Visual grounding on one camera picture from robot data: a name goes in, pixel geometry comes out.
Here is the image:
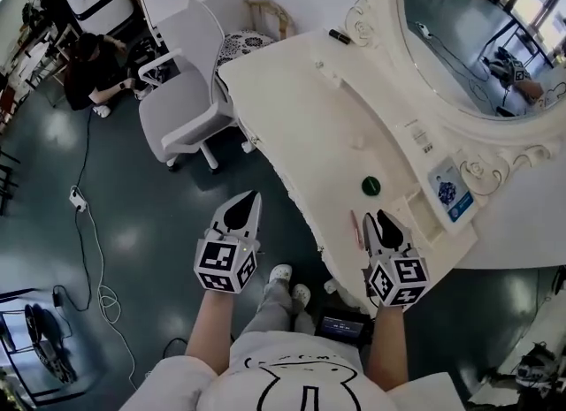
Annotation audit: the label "black patterned equipment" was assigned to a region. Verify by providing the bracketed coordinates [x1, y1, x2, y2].
[24, 302, 79, 384]

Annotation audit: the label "person's left white shoe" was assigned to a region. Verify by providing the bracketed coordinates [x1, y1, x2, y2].
[269, 263, 294, 285]

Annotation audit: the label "black cable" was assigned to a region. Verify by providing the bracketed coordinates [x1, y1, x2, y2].
[75, 110, 92, 189]

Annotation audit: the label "white grey office chair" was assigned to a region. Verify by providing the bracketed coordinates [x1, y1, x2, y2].
[137, 0, 257, 175]

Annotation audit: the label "white printed packet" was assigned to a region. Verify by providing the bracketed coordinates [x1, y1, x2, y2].
[400, 119, 437, 156]

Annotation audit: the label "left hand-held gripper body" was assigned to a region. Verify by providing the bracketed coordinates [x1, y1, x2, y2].
[193, 232, 262, 296]

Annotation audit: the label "white vanity dressing table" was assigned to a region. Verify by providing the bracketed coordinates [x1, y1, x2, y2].
[218, 28, 481, 313]

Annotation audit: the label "floral cushioned stool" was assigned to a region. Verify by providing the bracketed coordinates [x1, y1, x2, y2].
[215, 0, 295, 79]

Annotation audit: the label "pink pen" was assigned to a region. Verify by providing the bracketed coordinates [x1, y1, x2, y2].
[350, 209, 364, 249]

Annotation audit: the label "person's white printed T-shirt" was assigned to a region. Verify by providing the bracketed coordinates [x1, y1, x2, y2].
[118, 331, 465, 411]

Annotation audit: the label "black display device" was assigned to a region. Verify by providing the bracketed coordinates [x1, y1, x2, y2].
[318, 307, 368, 346]

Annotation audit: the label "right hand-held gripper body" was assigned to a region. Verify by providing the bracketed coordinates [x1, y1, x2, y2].
[363, 254, 430, 311]

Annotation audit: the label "blue facial mask packet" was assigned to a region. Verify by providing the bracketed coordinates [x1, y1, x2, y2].
[426, 156, 475, 224]

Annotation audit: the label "person's grey trousers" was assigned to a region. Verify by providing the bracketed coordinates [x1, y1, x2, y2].
[255, 278, 317, 338]

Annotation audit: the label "person's right forearm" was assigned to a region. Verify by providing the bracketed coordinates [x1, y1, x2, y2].
[366, 305, 410, 392]

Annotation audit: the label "person's left forearm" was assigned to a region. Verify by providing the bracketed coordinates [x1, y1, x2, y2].
[185, 289, 235, 375]

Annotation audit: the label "white cable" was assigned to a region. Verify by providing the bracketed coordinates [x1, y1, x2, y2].
[83, 203, 138, 391]

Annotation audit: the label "person's white shoe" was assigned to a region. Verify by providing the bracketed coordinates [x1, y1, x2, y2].
[269, 263, 294, 285]
[290, 284, 311, 313]

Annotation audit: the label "black white backpack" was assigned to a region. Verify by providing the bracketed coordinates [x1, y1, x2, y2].
[127, 40, 157, 92]

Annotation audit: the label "small dark green jar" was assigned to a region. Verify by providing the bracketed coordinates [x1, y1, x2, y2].
[361, 174, 382, 198]

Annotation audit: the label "white power strip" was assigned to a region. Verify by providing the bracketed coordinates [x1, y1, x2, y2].
[69, 186, 88, 213]

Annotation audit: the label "person's right white shoe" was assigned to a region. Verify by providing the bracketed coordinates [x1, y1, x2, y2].
[290, 284, 311, 313]

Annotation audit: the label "oval white-framed mirror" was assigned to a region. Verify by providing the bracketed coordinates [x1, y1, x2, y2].
[343, 0, 566, 201]

